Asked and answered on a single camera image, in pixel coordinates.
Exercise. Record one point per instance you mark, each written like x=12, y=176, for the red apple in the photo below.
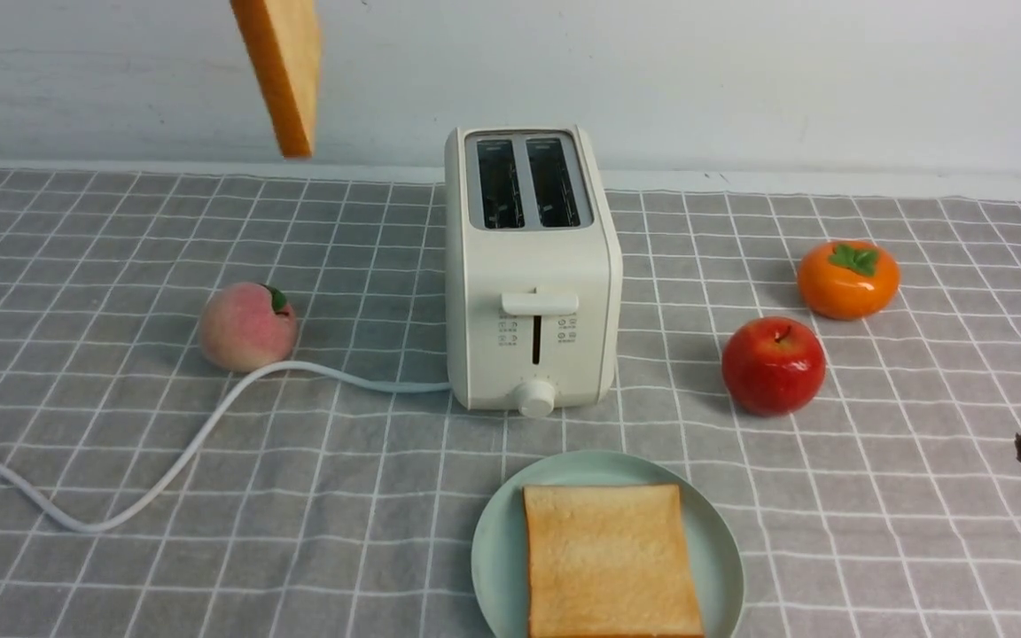
x=773, y=366

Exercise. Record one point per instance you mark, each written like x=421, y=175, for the white two-slot toaster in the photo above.
x=532, y=270

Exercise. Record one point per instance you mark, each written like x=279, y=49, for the toast slice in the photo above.
x=285, y=44
x=609, y=561

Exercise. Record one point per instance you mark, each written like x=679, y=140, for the orange persimmon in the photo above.
x=848, y=280

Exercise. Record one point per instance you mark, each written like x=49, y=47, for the light green round plate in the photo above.
x=499, y=543

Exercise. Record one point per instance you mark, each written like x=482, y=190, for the grey checked tablecloth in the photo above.
x=889, y=506

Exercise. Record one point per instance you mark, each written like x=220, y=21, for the pink peach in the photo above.
x=247, y=326

